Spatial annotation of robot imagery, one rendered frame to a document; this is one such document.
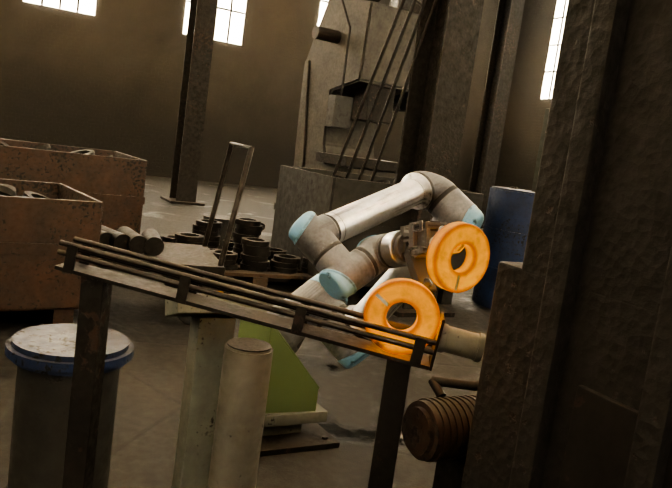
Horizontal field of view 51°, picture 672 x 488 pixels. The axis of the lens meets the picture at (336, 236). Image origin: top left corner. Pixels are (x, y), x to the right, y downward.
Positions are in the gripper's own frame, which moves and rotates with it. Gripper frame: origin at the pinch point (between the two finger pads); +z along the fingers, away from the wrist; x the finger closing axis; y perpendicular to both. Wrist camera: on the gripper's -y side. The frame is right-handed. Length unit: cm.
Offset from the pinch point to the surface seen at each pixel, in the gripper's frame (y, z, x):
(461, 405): -33.3, 1.9, -2.5
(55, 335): -18, -81, -71
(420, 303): -12.1, 5.0, -14.6
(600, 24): 27, 55, -18
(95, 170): 87, -361, -9
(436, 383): -29.2, -4.6, -3.9
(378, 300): -11.4, 0.7, -21.8
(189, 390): -33, -61, -41
